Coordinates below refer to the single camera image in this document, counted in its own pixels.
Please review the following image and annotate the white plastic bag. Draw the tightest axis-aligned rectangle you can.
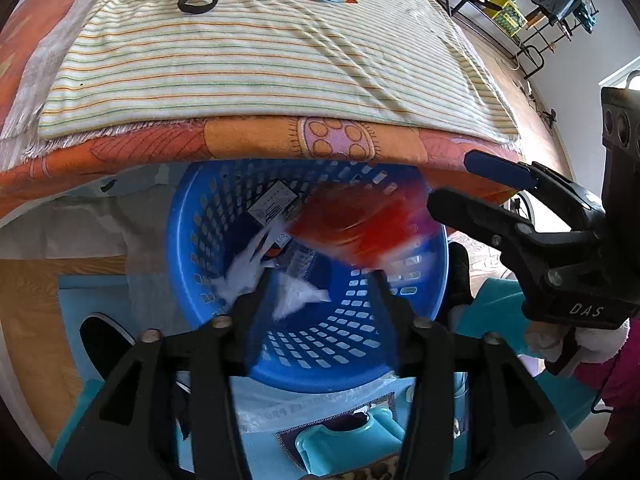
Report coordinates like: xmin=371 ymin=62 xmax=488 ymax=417
xmin=212 ymin=226 xmax=331 ymax=322

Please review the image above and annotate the red medicine box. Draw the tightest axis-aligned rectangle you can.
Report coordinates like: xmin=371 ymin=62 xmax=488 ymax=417
xmin=288 ymin=181 xmax=440 ymax=272

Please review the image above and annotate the blue plastic laundry basket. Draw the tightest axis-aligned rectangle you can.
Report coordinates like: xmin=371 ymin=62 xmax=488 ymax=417
xmin=167 ymin=159 xmax=428 ymax=393

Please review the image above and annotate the striped yellow towel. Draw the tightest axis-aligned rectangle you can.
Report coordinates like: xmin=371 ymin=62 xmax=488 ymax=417
xmin=38 ymin=0 xmax=518 ymax=143

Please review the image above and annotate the teal slipper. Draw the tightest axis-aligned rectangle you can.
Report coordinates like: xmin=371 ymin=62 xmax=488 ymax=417
xmin=295 ymin=406 xmax=405 ymax=477

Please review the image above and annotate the yellow crate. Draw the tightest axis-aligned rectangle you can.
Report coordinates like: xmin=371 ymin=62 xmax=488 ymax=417
xmin=486 ymin=0 xmax=527 ymax=37

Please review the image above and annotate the black clothes rack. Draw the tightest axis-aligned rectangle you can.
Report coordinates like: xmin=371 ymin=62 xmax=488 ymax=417
xmin=432 ymin=0 xmax=599 ymax=79

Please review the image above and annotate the grey checked blanket edge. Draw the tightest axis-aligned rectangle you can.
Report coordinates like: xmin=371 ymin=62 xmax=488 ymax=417
xmin=1 ymin=0 xmax=98 ymax=171

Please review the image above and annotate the orange floral bedsheet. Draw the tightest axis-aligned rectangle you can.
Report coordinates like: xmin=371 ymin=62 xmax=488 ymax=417
xmin=0 ymin=0 xmax=524 ymax=221

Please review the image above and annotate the black hair tie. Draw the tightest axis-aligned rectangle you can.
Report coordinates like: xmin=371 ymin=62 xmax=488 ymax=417
xmin=177 ymin=0 xmax=220 ymax=16

